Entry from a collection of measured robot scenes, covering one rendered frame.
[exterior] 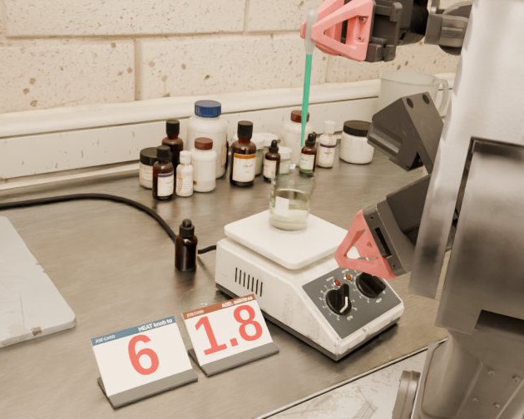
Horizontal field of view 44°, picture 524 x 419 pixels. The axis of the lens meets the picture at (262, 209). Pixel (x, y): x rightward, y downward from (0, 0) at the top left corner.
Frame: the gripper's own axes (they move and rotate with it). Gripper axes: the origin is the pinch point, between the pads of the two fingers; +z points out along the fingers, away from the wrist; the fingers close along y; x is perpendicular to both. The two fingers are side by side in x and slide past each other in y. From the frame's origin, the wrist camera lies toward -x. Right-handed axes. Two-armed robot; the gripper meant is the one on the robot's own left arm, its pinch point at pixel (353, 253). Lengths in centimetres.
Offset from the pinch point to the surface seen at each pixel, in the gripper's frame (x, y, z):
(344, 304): 4.8, -1.3, 5.4
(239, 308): 0.7, 5.5, 13.9
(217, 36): -46, -34, 39
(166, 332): -0.2, 14.3, 15.2
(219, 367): 5.2, 11.3, 13.2
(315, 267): -0.1, -3.4, 9.2
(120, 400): 3.8, 21.9, 14.9
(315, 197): -10.5, -32.2, 31.7
